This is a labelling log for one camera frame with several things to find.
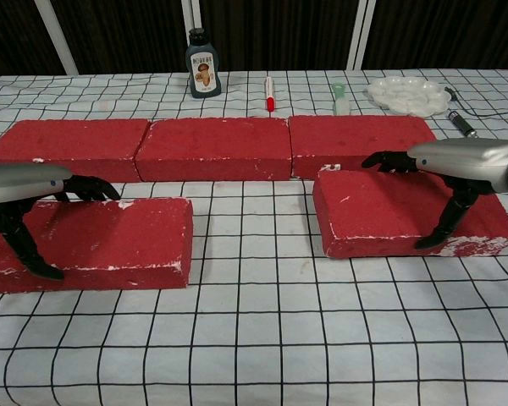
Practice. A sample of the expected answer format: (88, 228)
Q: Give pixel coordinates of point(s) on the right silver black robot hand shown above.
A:
(461, 162)

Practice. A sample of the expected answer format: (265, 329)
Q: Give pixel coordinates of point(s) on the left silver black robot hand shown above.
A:
(25, 182)

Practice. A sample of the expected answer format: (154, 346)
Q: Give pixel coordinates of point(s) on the dark sauce bottle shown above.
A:
(203, 67)

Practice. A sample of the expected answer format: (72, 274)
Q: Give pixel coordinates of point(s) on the black pen-shaped tool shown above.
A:
(459, 122)

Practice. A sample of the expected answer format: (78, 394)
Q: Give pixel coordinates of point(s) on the red and white pen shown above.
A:
(270, 99)

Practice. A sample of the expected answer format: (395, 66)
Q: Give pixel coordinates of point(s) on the red foam brick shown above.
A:
(67, 139)
(211, 144)
(110, 237)
(355, 135)
(377, 207)

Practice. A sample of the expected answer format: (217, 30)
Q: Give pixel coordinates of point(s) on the checkered white tablecloth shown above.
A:
(254, 338)

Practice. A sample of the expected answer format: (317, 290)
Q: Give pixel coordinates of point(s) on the green plastic brush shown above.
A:
(342, 101)

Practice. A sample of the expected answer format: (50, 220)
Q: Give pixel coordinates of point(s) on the white partition post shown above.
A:
(360, 34)
(61, 42)
(192, 14)

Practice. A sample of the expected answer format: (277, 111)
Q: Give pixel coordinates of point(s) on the white flower paint palette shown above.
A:
(406, 95)

